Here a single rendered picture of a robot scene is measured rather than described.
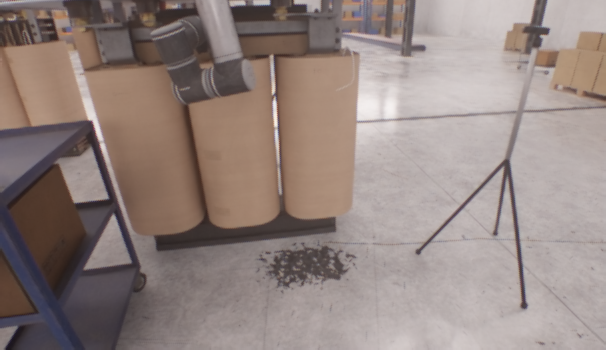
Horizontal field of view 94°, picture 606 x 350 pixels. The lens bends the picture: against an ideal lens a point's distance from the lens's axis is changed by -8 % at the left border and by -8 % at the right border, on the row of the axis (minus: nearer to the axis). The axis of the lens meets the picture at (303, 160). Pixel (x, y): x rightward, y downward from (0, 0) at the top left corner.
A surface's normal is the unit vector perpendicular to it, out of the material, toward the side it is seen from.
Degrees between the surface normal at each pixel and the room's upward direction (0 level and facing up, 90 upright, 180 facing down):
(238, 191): 90
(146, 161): 90
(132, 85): 90
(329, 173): 90
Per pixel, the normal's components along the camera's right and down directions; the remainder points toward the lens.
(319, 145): 0.15, 0.42
